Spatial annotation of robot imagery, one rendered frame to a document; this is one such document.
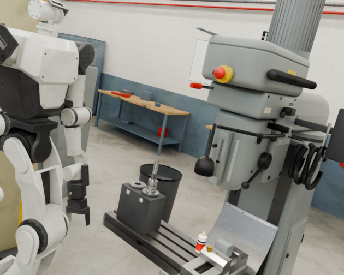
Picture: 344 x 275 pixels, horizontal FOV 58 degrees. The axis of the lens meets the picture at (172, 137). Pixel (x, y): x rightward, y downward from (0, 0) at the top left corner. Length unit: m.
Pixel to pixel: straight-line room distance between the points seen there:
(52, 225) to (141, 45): 6.75
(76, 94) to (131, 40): 6.72
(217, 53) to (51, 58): 0.57
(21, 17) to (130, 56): 5.70
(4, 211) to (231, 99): 2.15
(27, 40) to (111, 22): 7.68
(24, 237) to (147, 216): 0.57
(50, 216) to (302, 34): 1.26
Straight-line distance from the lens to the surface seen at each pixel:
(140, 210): 1.62
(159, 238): 1.64
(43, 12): 1.23
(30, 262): 1.40
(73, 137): 1.47
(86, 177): 1.49
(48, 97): 1.22
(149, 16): 7.81
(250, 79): 1.07
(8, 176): 2.73
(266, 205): 1.73
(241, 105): 1.18
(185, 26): 7.02
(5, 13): 2.47
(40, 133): 1.28
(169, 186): 3.27
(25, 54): 1.15
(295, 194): 1.70
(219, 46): 1.14
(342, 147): 1.40
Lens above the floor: 1.75
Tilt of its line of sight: 13 degrees down
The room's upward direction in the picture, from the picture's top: 12 degrees clockwise
